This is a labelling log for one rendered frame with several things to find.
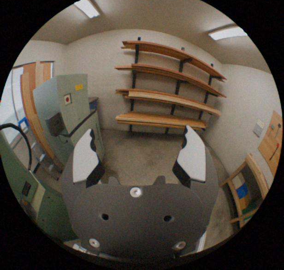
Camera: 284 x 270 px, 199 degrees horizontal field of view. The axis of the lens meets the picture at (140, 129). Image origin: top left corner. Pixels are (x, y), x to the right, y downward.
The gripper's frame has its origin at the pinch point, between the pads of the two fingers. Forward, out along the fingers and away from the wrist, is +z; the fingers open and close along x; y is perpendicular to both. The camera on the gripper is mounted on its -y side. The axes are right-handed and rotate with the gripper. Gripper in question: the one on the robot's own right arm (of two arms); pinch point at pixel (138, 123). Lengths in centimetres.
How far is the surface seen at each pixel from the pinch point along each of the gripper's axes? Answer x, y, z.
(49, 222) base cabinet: -69, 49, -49
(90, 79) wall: -116, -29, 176
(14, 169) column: -74, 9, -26
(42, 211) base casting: -68, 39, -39
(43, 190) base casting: -68, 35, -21
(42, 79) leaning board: -201, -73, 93
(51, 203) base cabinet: -68, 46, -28
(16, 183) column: -75, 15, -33
